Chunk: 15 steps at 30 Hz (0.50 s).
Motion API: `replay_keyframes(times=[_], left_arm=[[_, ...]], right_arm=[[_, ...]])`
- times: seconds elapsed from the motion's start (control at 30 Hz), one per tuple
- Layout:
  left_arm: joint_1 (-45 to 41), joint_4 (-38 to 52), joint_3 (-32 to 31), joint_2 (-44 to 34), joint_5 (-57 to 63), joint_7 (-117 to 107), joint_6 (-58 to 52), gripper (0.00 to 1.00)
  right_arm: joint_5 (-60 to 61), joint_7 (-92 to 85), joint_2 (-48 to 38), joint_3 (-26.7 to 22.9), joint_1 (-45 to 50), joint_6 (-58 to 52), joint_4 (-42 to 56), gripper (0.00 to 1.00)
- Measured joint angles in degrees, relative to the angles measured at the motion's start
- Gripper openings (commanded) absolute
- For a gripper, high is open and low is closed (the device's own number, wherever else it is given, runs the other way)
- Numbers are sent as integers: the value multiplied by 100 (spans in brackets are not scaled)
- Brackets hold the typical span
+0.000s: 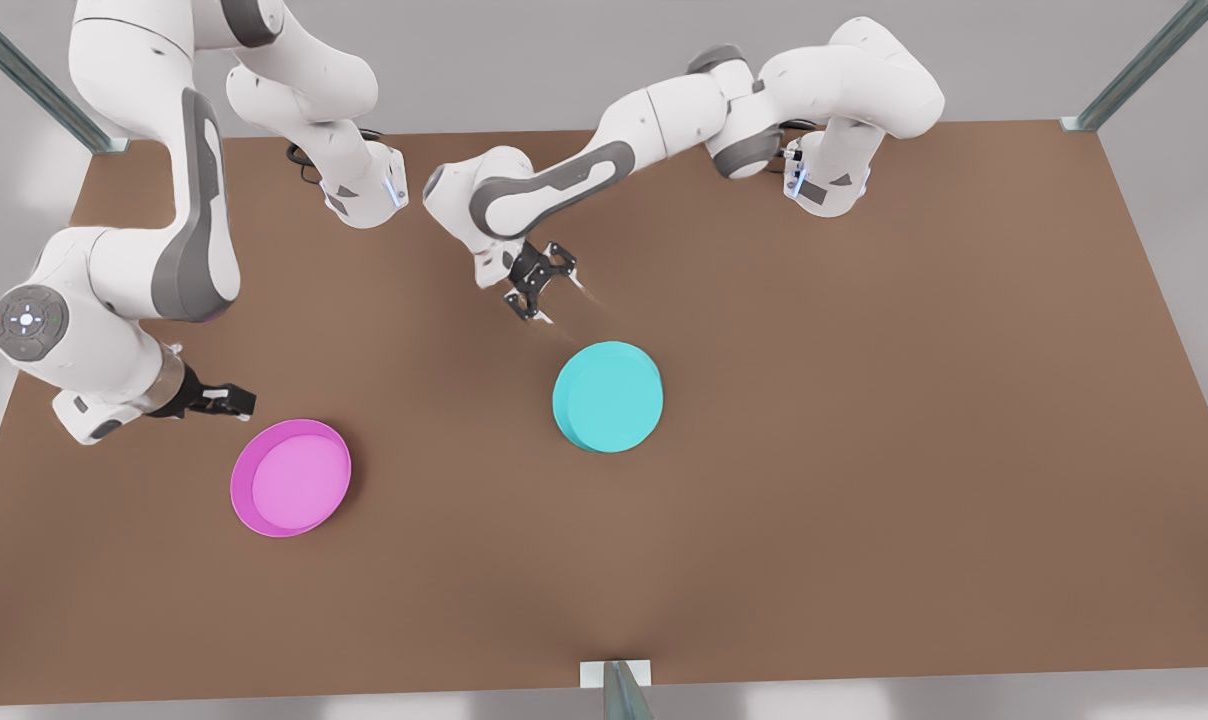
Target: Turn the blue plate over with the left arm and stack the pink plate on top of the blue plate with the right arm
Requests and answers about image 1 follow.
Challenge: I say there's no pink plate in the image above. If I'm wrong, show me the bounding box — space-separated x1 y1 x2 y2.
230 419 353 539

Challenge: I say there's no blue plate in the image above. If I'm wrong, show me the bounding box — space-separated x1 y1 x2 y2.
552 341 665 454

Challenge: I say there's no black cable loop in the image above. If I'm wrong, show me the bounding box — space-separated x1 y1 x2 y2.
286 128 385 189
776 118 823 161

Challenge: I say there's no silver frame post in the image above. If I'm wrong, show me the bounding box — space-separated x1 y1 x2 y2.
1060 0 1208 134
0 5 130 156
579 659 655 720

